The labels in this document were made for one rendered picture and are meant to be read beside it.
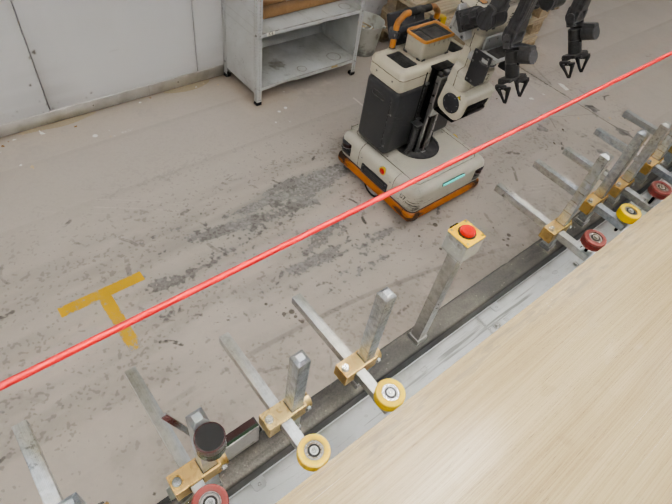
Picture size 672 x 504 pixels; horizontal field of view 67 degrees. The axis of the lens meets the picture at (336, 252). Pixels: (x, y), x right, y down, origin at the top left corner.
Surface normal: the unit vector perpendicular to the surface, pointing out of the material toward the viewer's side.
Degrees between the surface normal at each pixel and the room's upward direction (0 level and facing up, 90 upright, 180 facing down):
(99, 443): 0
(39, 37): 90
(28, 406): 0
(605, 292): 0
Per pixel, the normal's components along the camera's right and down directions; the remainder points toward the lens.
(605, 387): 0.12, -0.64
